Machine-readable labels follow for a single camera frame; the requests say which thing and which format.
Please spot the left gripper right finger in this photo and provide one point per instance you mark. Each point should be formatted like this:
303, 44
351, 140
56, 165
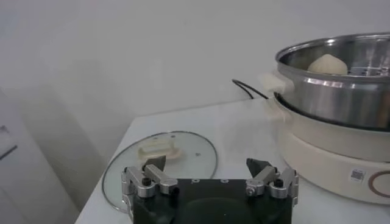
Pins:
268, 179

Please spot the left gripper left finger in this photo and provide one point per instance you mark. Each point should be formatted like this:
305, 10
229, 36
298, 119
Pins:
152, 179

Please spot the white steamed baozi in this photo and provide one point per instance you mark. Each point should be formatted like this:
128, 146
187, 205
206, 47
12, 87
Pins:
327, 65

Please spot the stainless steel steamer basket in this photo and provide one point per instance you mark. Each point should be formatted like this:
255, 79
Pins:
335, 97

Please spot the cream electric cooker base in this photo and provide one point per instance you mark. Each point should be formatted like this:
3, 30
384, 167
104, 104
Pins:
320, 164

